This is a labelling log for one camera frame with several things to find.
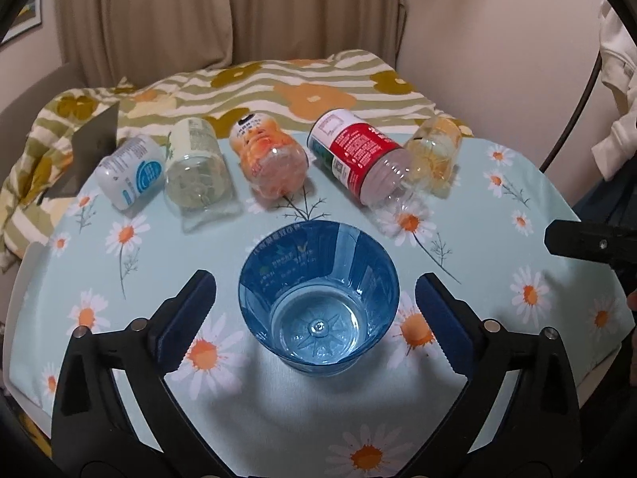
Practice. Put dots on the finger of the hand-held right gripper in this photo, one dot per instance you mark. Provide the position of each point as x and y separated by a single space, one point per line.
587 240

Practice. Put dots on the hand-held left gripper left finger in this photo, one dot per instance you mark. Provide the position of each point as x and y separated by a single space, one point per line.
191 303

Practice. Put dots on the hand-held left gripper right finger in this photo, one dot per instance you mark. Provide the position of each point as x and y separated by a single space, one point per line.
438 308

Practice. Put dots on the blue transparent plastic cup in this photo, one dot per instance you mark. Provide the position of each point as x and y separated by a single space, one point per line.
318 328

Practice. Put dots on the daisy print light blue tablecloth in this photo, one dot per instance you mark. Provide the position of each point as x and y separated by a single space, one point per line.
149 259

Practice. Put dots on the pale green label bottle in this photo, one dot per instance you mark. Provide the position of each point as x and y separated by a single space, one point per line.
196 159

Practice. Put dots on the white blue label bottle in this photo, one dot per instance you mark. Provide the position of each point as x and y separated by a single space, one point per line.
129 169

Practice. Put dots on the yellow tinted plastic bottle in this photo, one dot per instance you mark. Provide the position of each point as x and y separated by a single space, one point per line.
435 154

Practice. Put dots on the black metal hoop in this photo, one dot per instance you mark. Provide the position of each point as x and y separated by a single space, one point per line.
590 84

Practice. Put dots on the orange label plastic bottle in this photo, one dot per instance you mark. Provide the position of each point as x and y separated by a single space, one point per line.
263 154

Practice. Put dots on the red label plastic bottle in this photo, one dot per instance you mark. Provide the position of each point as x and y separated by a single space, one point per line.
358 149

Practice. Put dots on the white garment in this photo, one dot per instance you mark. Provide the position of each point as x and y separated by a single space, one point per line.
619 59

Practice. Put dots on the grey cardboard sheet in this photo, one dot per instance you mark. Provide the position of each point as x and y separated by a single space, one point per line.
94 147

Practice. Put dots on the green striped floral blanket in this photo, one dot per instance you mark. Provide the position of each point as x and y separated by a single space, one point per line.
308 72

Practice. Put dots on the beige sofa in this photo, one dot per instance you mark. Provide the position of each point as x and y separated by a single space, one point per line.
30 94

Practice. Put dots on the beige curtain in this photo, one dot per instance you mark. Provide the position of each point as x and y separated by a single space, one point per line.
199 10

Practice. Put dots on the framed wall picture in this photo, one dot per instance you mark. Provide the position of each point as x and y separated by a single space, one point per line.
25 15

